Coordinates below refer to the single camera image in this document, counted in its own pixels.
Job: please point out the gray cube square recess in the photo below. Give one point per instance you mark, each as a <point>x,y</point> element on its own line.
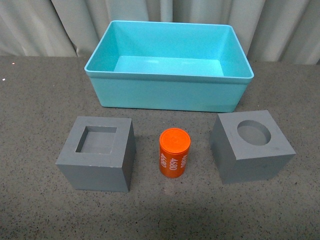
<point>99,154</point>

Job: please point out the gray cube round recess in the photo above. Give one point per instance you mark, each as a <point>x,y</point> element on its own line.
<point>248,146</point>

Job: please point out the white curtain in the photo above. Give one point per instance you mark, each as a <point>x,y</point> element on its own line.
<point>268,30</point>

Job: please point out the orange cylinder part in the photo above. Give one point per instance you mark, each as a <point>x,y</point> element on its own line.
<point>174,145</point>

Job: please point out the blue plastic box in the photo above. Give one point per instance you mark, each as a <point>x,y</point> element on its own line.
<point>169,66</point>

